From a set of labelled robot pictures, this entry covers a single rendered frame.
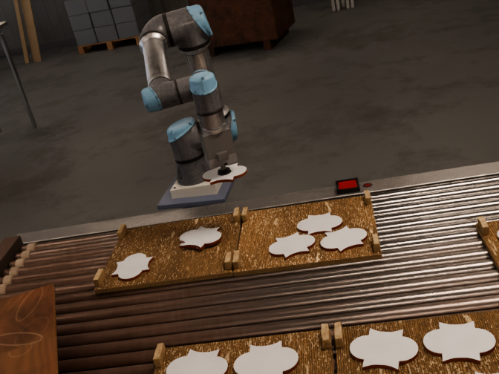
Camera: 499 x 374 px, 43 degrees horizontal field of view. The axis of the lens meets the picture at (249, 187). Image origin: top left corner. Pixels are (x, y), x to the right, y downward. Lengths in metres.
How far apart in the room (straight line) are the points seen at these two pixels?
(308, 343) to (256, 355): 0.12
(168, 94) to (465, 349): 1.06
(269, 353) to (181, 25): 1.19
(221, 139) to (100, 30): 8.82
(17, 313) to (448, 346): 1.04
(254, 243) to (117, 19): 8.73
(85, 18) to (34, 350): 9.29
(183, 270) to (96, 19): 8.90
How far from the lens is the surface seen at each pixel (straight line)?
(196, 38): 2.21
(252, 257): 1.82
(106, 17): 10.49
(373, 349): 1.42
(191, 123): 2.37
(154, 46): 2.10
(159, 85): 1.90
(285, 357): 1.44
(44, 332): 1.61
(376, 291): 1.63
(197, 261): 1.86
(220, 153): 1.83
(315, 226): 1.88
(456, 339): 1.43
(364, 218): 1.91
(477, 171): 2.17
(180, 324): 1.66
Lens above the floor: 1.88
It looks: 25 degrees down
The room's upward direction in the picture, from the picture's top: 13 degrees counter-clockwise
